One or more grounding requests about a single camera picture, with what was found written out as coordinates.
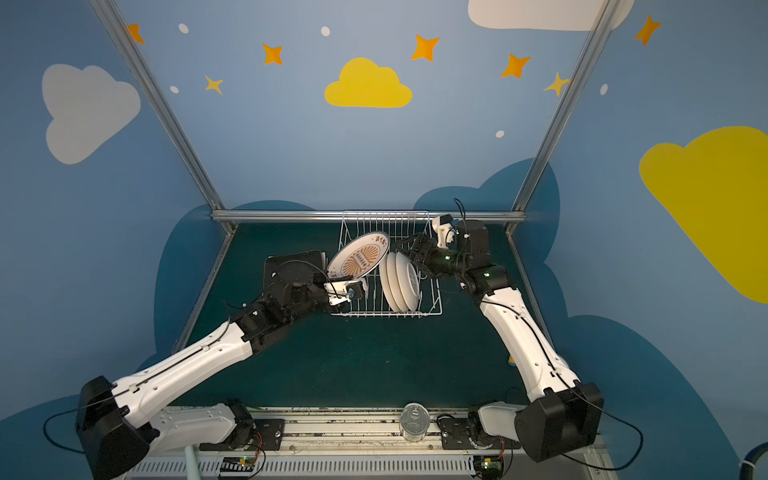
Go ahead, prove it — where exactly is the black square plate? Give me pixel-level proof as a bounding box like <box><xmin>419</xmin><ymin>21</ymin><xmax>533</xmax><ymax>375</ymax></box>
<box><xmin>263</xmin><ymin>250</ymin><xmax>326</xmax><ymax>292</ymax></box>

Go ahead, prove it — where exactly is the white round plate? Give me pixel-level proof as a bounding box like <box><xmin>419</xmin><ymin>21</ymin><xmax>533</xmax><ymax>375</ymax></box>
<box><xmin>396</xmin><ymin>252</ymin><xmax>421</xmax><ymax>312</ymax></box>
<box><xmin>327</xmin><ymin>232</ymin><xmax>390</xmax><ymax>280</ymax></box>
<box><xmin>378</xmin><ymin>253</ymin><xmax>400</xmax><ymax>313</ymax></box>
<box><xmin>386</xmin><ymin>252</ymin><xmax>409</xmax><ymax>313</ymax></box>

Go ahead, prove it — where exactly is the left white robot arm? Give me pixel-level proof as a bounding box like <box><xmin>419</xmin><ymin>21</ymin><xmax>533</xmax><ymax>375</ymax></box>
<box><xmin>75</xmin><ymin>260</ymin><xmax>348</xmax><ymax>479</ymax></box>

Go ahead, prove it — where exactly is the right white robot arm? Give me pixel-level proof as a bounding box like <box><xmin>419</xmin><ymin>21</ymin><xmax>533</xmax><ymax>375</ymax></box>
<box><xmin>404</xmin><ymin>214</ymin><xmax>604</xmax><ymax>462</ymax></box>

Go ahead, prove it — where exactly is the left circuit board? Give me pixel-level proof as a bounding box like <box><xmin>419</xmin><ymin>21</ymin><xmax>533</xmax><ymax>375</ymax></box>
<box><xmin>217</xmin><ymin>457</ymin><xmax>257</xmax><ymax>479</ymax></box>

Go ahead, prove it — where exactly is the circuit board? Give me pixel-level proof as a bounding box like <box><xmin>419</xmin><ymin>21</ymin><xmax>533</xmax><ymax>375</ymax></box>
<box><xmin>471</xmin><ymin>456</ymin><xmax>504</xmax><ymax>480</ymax></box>
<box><xmin>217</xmin><ymin>457</ymin><xmax>257</xmax><ymax>479</ymax></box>

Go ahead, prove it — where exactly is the right circuit board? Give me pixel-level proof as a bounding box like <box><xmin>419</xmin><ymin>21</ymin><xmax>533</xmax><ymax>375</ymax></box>
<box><xmin>471</xmin><ymin>456</ymin><xmax>504</xmax><ymax>480</ymax></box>

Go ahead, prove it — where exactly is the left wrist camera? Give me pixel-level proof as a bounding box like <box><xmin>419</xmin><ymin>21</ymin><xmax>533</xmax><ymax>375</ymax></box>
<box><xmin>324</xmin><ymin>278</ymin><xmax>369</xmax><ymax>307</ymax></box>

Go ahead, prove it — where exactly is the white wire dish rack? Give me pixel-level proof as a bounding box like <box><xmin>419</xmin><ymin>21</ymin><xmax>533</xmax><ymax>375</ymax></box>
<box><xmin>338</xmin><ymin>219</ymin><xmax>442</xmax><ymax>318</ymax></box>

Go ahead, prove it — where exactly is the aluminium frame rail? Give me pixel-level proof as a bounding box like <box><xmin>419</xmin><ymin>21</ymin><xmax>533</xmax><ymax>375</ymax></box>
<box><xmin>211</xmin><ymin>209</ymin><xmax>527</xmax><ymax>225</ymax></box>

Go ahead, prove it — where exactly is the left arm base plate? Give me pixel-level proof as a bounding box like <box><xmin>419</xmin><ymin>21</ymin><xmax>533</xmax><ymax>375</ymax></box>
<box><xmin>199</xmin><ymin>419</ymin><xmax>285</xmax><ymax>452</ymax></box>

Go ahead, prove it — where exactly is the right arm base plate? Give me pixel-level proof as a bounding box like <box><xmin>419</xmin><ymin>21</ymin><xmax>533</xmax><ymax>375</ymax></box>
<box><xmin>434</xmin><ymin>415</ymin><xmax>521</xmax><ymax>451</ymax></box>

